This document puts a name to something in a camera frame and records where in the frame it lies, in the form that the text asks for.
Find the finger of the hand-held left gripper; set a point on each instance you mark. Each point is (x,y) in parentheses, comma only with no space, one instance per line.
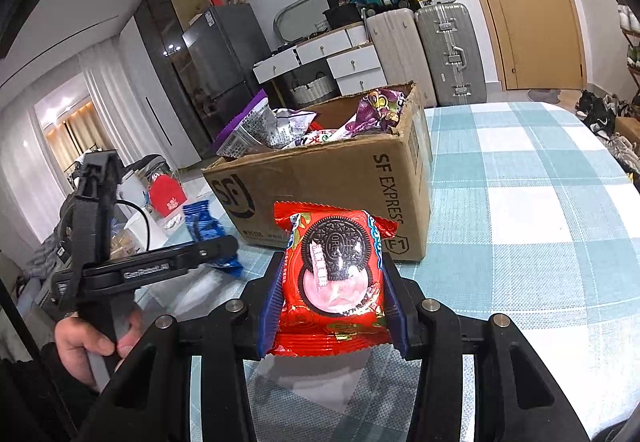
(210,249)

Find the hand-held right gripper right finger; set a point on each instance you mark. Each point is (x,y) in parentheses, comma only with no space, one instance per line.
(395,324)

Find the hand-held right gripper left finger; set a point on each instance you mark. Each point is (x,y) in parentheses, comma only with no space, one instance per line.
(267,317)

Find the blue cookie packet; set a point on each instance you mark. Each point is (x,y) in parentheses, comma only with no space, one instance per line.
(205,227)

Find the red sandwich cookie packet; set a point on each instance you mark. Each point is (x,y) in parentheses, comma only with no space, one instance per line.
(332,292)

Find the brown cardboard box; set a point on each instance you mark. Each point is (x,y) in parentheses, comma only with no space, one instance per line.
(310,187)

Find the purple white snack packet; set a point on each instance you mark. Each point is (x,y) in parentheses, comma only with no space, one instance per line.
(250,127)

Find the red white candy packet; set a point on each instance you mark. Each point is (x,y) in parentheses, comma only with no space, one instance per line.
(312,140)

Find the person's left forearm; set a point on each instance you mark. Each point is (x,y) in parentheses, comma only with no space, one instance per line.
(40,397)

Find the person's left hand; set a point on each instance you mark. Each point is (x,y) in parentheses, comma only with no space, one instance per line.
(75,337)

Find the white side table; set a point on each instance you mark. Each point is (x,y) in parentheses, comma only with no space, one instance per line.
(162,234)

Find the red gift bag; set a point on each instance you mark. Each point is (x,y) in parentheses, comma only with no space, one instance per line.
(167,199)

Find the white curtain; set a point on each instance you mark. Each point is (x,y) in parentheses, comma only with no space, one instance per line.
(110,102)

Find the white wardrobe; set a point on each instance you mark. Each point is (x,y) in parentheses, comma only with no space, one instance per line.
(145,87)

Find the grey refrigerator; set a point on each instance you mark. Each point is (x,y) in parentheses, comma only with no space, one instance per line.
(225,62)

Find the woven laundry basket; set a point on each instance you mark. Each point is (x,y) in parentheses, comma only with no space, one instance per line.
(312,90)

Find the dark glass cabinet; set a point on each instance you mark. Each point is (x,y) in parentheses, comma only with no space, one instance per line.
(160,47)

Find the white drawer desk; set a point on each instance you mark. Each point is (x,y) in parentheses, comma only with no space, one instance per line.
(355,60)

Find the black storage case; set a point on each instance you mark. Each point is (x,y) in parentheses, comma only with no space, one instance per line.
(342,16)

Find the beige suitcase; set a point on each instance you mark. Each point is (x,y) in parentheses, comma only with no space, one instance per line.
(395,52)

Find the grey cloud shaped mat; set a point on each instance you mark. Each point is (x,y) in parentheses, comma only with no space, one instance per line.
(545,96)

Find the silver suitcase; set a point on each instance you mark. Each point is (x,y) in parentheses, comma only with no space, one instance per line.
(450,52)

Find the heap of worn shoes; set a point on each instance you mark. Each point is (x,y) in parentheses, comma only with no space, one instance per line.
(600,117)

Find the small cardboard carton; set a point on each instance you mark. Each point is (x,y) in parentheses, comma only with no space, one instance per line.
(627,128)

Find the wooden door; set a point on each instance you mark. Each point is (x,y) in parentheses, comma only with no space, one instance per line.
(525,22)

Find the wooden shoe rack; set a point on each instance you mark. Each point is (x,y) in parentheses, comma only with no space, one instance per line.
(634,72)

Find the grey oval frame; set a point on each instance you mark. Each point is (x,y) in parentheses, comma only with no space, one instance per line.
(295,15)

